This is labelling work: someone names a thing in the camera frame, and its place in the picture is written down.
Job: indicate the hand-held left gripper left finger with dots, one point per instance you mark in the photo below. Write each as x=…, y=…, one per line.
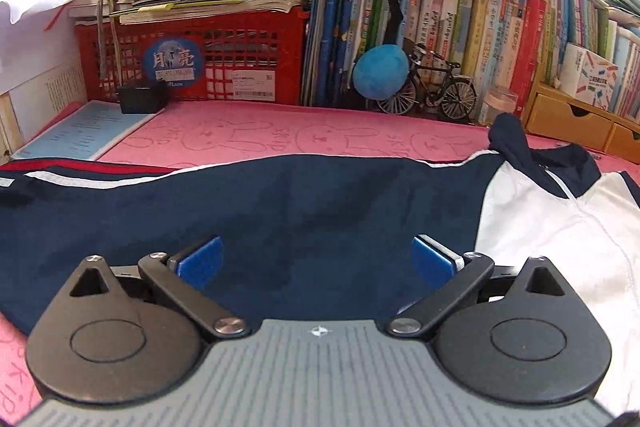
x=202, y=262

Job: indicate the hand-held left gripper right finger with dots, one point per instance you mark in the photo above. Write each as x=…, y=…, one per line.
x=431, y=264

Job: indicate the navy and white jacket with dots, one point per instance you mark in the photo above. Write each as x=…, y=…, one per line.
x=300, y=207

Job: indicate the pink rabbit print mat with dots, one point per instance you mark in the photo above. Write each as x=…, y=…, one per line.
x=280, y=132

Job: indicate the small clear jar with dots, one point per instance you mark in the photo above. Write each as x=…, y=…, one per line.
x=500, y=107

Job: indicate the small black box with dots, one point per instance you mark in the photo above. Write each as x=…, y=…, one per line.
x=142, y=99

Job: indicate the light blue sheet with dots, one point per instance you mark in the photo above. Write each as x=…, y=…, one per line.
x=85, y=132

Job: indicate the miniature black bicycle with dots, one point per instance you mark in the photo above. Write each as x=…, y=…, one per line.
x=434, y=69

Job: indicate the wooden drawer organizer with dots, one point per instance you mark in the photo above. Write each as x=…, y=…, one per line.
x=560, y=117

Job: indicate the blue round plush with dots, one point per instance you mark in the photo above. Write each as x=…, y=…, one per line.
x=377, y=69

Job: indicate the white printed board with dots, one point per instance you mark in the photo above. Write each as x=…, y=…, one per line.
x=60, y=92

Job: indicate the red plastic crate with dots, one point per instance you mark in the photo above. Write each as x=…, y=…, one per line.
x=240, y=42

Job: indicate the row of books under plush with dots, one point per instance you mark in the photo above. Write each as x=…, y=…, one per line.
x=475, y=32

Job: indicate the white box with colourful print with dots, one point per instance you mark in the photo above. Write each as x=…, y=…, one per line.
x=590, y=77

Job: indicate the row of tall blue books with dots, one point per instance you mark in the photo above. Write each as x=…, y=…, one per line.
x=340, y=7

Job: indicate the row of books on organizer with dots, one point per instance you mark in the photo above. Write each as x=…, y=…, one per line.
x=580, y=17

